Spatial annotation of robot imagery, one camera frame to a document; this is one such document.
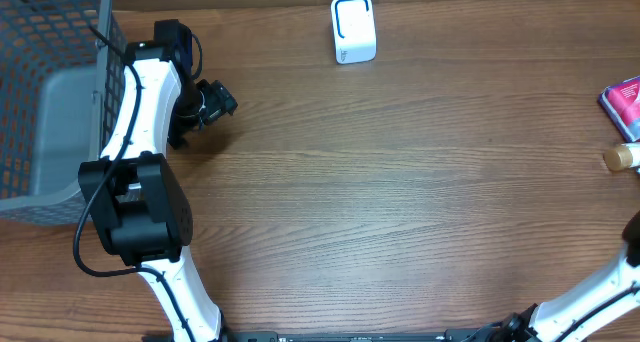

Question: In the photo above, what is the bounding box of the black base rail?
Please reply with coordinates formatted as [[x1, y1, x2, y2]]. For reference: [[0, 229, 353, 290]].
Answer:
[[142, 329, 589, 342]]

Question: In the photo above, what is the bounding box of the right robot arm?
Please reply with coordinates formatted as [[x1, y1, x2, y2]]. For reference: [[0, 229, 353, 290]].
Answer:
[[491, 220, 639, 342]]

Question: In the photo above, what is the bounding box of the white tube with gold cap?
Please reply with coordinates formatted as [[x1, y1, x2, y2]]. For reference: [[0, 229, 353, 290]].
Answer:
[[603, 143, 640, 172]]

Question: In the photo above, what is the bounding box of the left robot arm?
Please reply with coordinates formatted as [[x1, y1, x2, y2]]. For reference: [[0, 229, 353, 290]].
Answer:
[[73, 19, 237, 341]]

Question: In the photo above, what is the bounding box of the grey plastic shopping basket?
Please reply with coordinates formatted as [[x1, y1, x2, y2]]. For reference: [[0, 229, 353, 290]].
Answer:
[[1, 0, 126, 225]]

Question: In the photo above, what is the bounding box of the white barcode scanner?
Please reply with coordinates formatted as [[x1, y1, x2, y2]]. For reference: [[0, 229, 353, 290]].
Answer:
[[330, 0, 377, 64]]

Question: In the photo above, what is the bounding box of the red purple pad pack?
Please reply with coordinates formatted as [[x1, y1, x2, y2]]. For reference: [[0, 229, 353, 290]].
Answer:
[[598, 76, 639, 142]]

